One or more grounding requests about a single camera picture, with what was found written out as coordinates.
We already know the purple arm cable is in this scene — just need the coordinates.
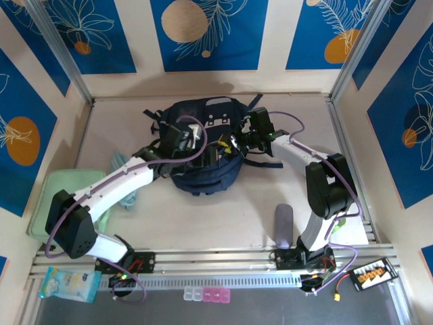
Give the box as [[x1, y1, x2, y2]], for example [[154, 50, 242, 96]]
[[45, 114, 208, 303], [270, 110, 365, 295]]

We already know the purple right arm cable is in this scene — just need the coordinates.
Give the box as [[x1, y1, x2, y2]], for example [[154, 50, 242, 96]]
[[270, 110, 365, 295]]

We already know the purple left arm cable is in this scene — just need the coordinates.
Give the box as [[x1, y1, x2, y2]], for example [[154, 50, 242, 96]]
[[45, 114, 208, 303]]

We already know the lilac grey pencil case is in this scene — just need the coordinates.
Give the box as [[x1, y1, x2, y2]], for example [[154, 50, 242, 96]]
[[273, 202, 296, 251]]

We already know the grey slotted cable duct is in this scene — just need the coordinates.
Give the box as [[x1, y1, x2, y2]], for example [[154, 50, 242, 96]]
[[96, 272, 302, 289]]

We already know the black controller board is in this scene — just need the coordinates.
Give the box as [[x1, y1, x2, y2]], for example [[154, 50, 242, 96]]
[[300, 272, 336, 295], [107, 269, 138, 289]]

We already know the aluminium mounting rail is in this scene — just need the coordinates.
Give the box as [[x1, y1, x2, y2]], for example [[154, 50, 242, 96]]
[[30, 248, 396, 276]]

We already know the yellow plug with wire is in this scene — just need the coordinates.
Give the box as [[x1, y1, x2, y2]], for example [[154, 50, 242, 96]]
[[329, 272, 355, 303]]

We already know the black yellow charger board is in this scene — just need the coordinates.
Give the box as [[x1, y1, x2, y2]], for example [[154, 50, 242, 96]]
[[348, 257, 397, 292]]

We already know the aluminium frame post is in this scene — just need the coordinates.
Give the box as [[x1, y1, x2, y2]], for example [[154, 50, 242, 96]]
[[329, 0, 417, 102], [25, 0, 95, 104]]

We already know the light teal cloth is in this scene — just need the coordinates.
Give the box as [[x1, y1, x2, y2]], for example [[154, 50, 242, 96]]
[[110, 150, 140, 211]]

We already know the navy blue backpack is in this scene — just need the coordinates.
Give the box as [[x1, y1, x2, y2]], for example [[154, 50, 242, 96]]
[[142, 93, 284, 197]]

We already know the blue white wipes pack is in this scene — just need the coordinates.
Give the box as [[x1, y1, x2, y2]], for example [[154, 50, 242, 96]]
[[39, 266, 102, 303]]

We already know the mint green zip case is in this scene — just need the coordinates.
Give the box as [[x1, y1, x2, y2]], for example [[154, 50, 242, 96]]
[[26, 168, 112, 243]]

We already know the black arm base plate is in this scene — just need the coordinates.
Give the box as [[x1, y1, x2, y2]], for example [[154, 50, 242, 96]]
[[275, 248, 336, 272], [94, 251, 156, 274]]

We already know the aluminium side rail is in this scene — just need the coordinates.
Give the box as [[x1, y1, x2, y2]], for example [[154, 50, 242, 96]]
[[326, 96, 378, 244]]

